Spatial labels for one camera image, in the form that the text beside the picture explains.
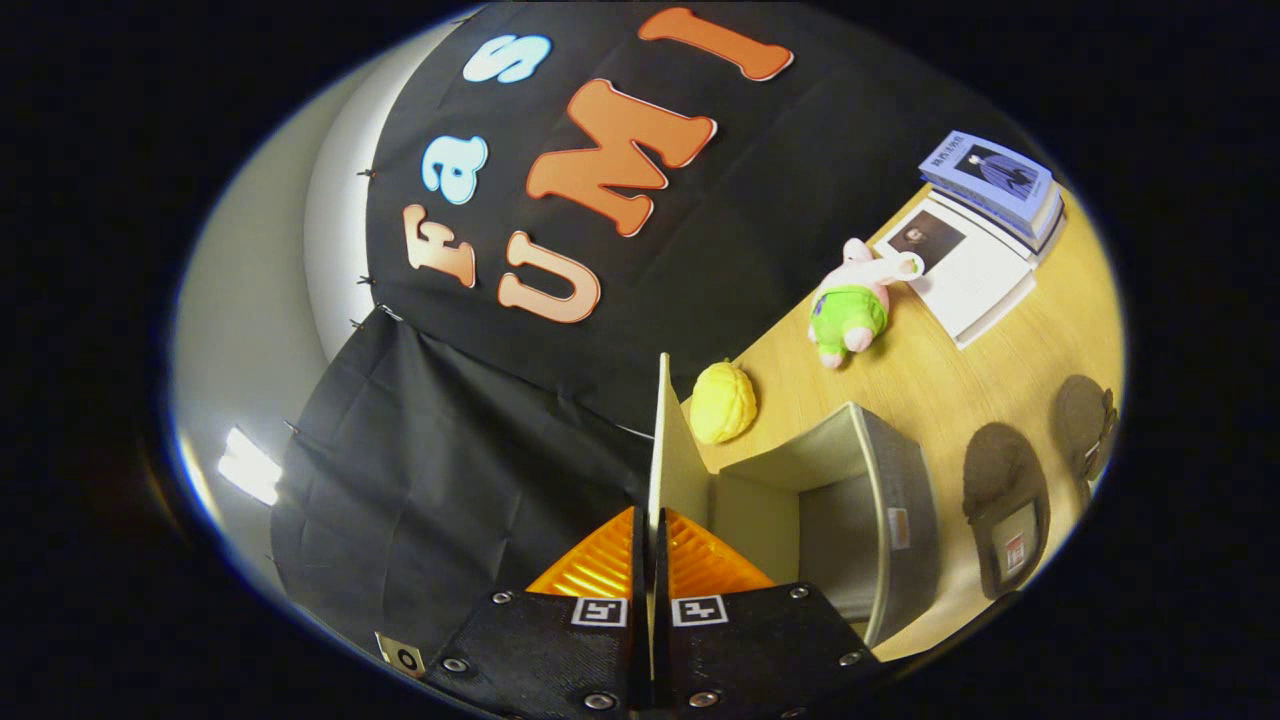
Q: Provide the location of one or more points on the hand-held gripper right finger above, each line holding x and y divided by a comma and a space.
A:
750, 650

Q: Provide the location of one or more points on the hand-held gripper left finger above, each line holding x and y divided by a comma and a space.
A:
638, 575

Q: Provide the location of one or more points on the grey storage box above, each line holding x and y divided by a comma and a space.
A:
900, 480

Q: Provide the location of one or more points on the brown fuzzy shoe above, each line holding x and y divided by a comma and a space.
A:
1080, 410
1000, 470

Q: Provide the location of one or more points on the yellow knitted ball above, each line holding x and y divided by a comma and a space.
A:
722, 405

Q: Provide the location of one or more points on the pink plush toy green outfit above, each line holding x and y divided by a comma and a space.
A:
850, 310

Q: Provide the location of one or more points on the bright ceiling light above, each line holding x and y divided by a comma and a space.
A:
248, 467

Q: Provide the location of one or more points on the white book with portrait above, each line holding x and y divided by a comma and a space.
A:
975, 280

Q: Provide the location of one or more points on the row of black cloth clips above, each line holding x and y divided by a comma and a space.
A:
366, 173

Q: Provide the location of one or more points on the dark-edged book under blue book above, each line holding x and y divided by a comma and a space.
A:
1045, 235

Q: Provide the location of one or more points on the blue cover book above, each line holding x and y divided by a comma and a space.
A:
985, 175

